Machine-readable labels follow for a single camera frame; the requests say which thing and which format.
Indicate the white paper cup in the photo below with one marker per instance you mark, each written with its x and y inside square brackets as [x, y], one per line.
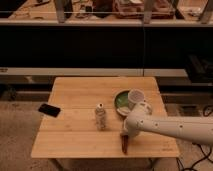
[135, 96]

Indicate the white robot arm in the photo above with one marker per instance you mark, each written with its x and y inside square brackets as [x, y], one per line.
[194, 129]

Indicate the wooden table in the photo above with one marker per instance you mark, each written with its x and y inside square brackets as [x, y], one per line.
[74, 135]

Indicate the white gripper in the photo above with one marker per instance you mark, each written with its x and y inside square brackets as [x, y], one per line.
[129, 131]

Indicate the clear spice shaker bottle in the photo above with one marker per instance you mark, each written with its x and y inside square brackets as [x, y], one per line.
[100, 115]

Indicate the green plate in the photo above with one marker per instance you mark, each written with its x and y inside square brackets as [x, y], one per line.
[121, 103]

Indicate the black smartphone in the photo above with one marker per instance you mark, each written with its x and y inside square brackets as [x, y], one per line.
[49, 110]

